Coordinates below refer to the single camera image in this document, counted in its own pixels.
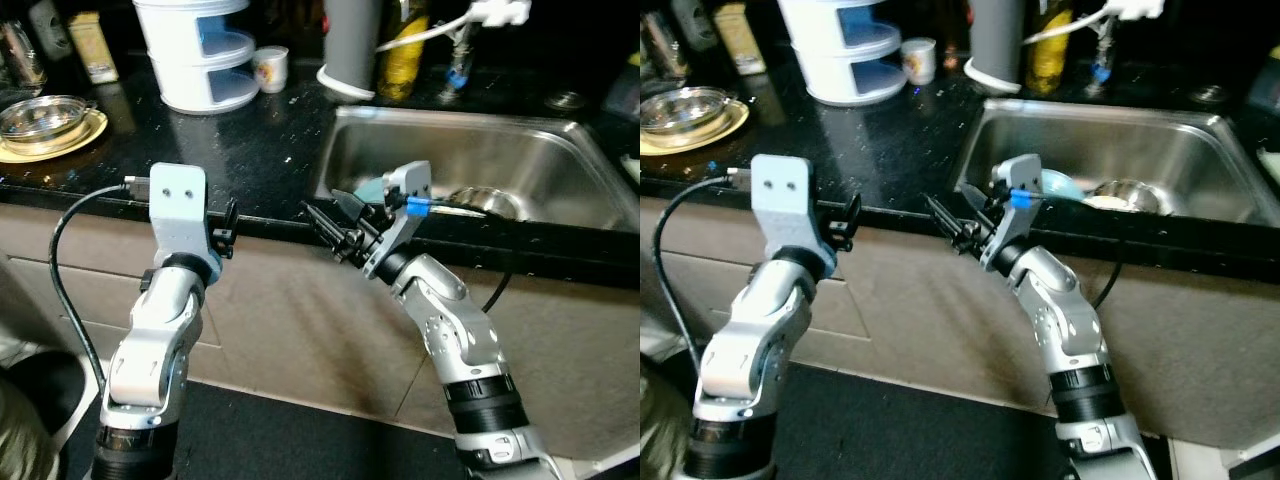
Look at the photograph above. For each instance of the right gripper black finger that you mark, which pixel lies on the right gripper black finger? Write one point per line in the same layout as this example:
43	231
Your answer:
975	197
945	222
348	203
328	232

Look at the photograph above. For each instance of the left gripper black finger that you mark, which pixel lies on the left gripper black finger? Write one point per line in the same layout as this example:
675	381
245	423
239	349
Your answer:
232	214
855	212

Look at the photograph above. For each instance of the teal plate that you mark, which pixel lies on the teal plate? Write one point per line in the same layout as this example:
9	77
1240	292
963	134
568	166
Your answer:
375	190
1060	185

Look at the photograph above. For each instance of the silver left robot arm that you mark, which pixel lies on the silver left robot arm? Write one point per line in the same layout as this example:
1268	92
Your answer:
745	340
150	340

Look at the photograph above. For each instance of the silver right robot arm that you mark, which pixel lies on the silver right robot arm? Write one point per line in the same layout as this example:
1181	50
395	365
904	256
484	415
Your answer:
1075	340
465	350

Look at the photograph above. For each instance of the grey kitchen base cabinet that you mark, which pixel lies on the grey kitchen base cabinet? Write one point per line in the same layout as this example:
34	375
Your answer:
300	320
900	320

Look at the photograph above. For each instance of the small printed white mug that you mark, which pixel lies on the small printed white mug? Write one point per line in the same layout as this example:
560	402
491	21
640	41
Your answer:
918	62
270	68

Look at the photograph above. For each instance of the yellow bottle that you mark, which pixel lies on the yellow bottle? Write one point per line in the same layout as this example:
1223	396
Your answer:
402	65
1048	60

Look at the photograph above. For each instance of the grey cylindrical jug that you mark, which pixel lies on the grey cylindrical jug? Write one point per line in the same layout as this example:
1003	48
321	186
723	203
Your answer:
995	40
350	45

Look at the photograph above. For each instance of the white tiered food container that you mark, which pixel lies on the white tiered food container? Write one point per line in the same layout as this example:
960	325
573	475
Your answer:
175	50
820	45

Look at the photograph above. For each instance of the stainless steel sink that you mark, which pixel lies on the stainless steel sink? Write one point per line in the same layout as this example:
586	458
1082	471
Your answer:
540	160
1150	145

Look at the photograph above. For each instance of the black floor mat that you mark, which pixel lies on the black floor mat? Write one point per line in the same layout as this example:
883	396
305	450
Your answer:
300	440
900	430

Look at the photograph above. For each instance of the yellow tin can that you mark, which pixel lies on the yellow tin can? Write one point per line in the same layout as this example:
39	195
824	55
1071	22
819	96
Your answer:
740	40
93	48

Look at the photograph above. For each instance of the round metal tap hole cover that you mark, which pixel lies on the round metal tap hole cover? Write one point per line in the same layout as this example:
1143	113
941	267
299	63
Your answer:
565	100
1208	95

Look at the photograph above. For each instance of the glass jar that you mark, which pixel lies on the glass jar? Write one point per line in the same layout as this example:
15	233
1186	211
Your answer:
20	60
662	50

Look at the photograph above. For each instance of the person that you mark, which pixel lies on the person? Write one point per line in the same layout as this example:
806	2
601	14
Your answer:
20	440
655	440

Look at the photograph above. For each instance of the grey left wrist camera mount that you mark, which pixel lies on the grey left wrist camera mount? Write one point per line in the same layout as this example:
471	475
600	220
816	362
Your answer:
178	215
785	205

